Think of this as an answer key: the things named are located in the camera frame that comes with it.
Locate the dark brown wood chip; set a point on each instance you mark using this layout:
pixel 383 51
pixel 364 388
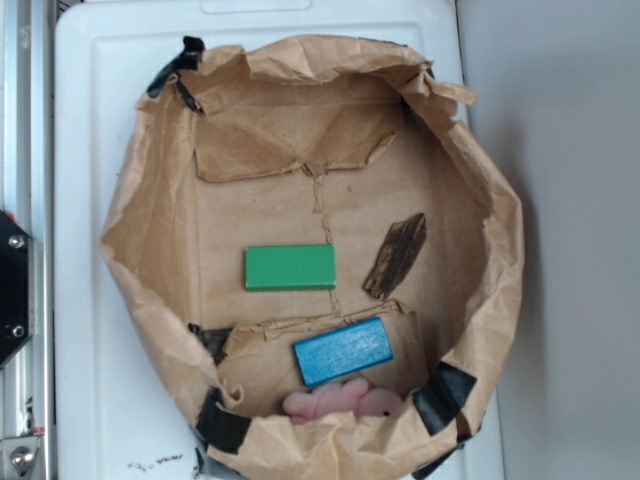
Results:
pixel 396 257

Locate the brown paper bag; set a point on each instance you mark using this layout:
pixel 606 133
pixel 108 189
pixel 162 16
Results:
pixel 314 139

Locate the green rectangular block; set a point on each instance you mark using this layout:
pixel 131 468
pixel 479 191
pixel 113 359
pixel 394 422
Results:
pixel 290 267

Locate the blue rectangular block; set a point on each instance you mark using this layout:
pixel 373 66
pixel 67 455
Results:
pixel 343 351

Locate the pink plush toy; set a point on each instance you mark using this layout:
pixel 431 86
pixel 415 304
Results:
pixel 355 396

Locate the white plastic bin lid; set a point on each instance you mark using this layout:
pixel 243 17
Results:
pixel 114 418

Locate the black metal bracket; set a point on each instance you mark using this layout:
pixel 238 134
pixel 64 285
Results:
pixel 16 289

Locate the aluminium frame rail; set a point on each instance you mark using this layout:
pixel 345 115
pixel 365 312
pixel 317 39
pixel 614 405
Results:
pixel 28 445

